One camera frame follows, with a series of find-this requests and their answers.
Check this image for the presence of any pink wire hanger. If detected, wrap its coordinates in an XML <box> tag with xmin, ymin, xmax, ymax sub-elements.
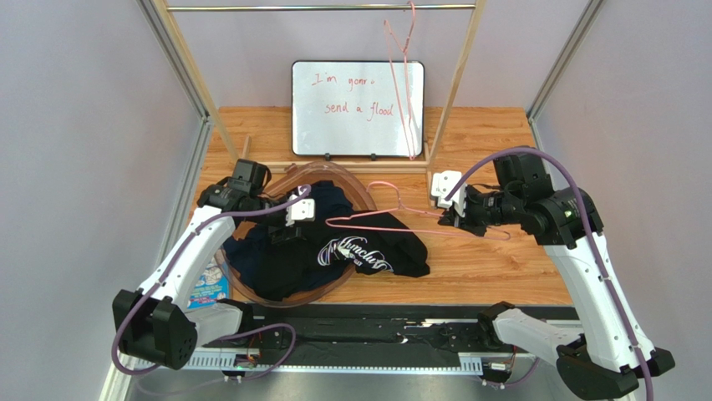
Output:
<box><xmin>325</xmin><ymin>180</ymin><xmax>512</xmax><ymax>241</ymax></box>
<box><xmin>383</xmin><ymin>1</ymin><xmax>416</xmax><ymax>160</ymax></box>

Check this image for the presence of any black floral t-shirt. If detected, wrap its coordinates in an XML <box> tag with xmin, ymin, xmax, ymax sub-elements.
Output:
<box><xmin>241</xmin><ymin>214</ymin><xmax>430</xmax><ymax>301</ymax></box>

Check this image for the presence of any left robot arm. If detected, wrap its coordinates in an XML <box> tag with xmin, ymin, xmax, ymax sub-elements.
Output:
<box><xmin>111</xmin><ymin>159</ymin><xmax>314</xmax><ymax>376</ymax></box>

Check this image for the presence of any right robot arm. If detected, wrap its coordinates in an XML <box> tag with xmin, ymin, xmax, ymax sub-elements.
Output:
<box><xmin>430</xmin><ymin>146</ymin><xmax>675</xmax><ymax>400</ymax></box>

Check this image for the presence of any navy blue garment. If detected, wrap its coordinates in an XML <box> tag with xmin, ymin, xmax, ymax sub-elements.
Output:
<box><xmin>223</xmin><ymin>180</ymin><xmax>353</xmax><ymax>299</ymax></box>

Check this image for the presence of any transparent brown plastic basin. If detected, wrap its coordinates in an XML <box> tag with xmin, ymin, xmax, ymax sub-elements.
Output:
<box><xmin>224</xmin><ymin>161</ymin><xmax>375</xmax><ymax>308</ymax></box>

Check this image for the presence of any blue illustrated booklet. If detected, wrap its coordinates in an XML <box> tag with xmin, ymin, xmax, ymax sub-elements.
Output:
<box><xmin>188</xmin><ymin>259</ymin><xmax>231</xmax><ymax>310</ymax></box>

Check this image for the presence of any whiteboard with red writing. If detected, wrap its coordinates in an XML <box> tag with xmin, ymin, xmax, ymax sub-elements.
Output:
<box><xmin>291</xmin><ymin>61</ymin><xmax>425</xmax><ymax>158</ymax></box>

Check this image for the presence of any metal hanging rod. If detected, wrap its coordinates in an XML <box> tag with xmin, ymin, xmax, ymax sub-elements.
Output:
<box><xmin>166</xmin><ymin>3</ymin><xmax>477</xmax><ymax>13</ymax></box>

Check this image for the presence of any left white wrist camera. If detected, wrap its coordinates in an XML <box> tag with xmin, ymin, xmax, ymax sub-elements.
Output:
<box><xmin>286</xmin><ymin>195</ymin><xmax>316</xmax><ymax>226</ymax></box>

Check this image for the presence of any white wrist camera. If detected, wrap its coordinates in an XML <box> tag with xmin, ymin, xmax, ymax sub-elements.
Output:
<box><xmin>286</xmin><ymin>195</ymin><xmax>316</xmax><ymax>226</ymax></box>
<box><xmin>430</xmin><ymin>170</ymin><xmax>465</xmax><ymax>214</ymax></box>

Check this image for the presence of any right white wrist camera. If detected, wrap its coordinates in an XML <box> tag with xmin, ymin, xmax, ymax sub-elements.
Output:
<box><xmin>430</xmin><ymin>170</ymin><xmax>465</xmax><ymax>214</ymax></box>

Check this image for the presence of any wooden clothes rack frame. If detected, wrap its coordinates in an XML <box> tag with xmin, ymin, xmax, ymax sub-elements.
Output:
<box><xmin>150</xmin><ymin>0</ymin><xmax>488</xmax><ymax>211</ymax></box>

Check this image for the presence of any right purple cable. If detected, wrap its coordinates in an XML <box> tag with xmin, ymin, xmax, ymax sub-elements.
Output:
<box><xmin>445</xmin><ymin>145</ymin><xmax>655</xmax><ymax>401</ymax></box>

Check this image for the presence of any purple cable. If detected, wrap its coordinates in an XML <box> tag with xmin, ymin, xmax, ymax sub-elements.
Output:
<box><xmin>111</xmin><ymin>184</ymin><xmax>313</xmax><ymax>377</ymax></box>
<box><xmin>445</xmin><ymin>145</ymin><xmax>655</xmax><ymax>401</ymax></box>

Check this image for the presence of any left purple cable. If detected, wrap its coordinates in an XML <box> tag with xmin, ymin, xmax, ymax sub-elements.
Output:
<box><xmin>111</xmin><ymin>184</ymin><xmax>313</xmax><ymax>377</ymax></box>

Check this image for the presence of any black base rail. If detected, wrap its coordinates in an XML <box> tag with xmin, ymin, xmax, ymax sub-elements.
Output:
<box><xmin>200</xmin><ymin>302</ymin><xmax>580</xmax><ymax>369</ymax></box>

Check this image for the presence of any left aluminium frame post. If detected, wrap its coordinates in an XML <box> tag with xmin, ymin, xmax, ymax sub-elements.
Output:
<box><xmin>136</xmin><ymin>0</ymin><xmax>212</xmax><ymax>124</ymax></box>

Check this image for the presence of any aluminium frame post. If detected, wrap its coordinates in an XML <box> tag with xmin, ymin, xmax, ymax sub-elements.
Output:
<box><xmin>136</xmin><ymin>0</ymin><xmax>212</xmax><ymax>124</ymax></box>
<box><xmin>526</xmin><ymin>0</ymin><xmax>606</xmax><ymax>124</ymax></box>

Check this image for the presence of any right aluminium frame post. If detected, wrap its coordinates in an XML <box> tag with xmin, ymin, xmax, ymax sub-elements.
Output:
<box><xmin>526</xmin><ymin>0</ymin><xmax>606</xmax><ymax>124</ymax></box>

